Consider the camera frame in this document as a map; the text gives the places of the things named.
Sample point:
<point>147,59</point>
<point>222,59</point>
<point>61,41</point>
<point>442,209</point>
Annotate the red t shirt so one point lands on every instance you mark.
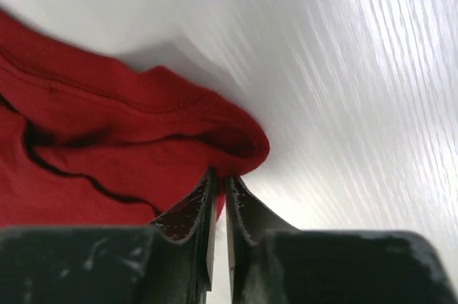
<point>87,140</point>

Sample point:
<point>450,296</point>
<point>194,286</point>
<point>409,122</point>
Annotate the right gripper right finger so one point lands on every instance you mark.
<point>272,261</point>

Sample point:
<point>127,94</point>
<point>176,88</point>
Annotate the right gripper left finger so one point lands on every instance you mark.
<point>169,260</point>

